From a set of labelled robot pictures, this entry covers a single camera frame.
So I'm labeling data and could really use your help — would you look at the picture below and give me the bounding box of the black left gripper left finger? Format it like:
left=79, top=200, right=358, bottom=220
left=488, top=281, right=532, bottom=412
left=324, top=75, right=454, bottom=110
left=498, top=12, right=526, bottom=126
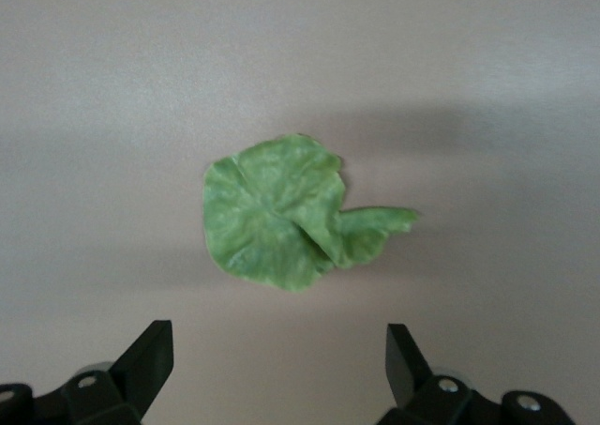
left=0, top=320, right=175, bottom=425

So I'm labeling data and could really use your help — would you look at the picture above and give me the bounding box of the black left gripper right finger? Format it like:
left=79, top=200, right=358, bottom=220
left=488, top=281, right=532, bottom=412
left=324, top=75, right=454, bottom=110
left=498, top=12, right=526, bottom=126
left=374, top=323, right=578, bottom=425

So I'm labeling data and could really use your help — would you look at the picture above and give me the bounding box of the green lettuce leaf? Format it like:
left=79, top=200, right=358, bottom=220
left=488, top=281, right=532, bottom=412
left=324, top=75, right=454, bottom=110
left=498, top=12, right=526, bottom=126
left=202, top=133, right=419, bottom=295

